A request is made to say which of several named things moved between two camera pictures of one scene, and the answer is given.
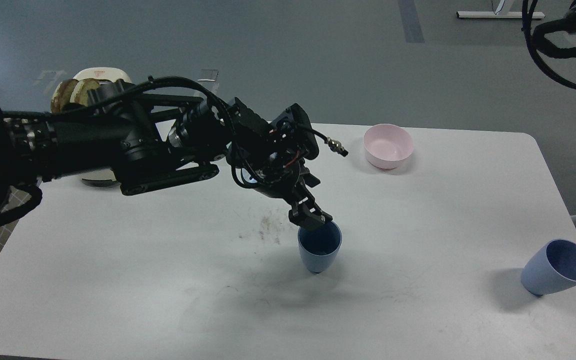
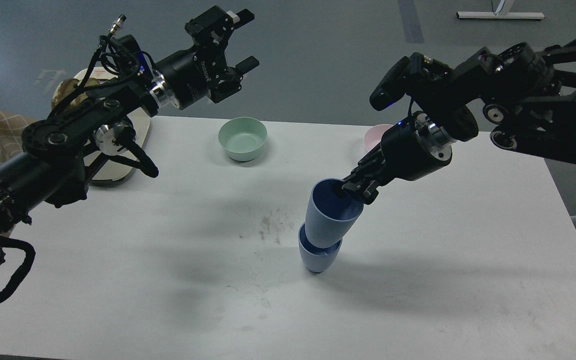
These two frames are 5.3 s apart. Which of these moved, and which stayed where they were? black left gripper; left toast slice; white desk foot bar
Moved: black left gripper
Stayed: white desk foot bar; left toast slice
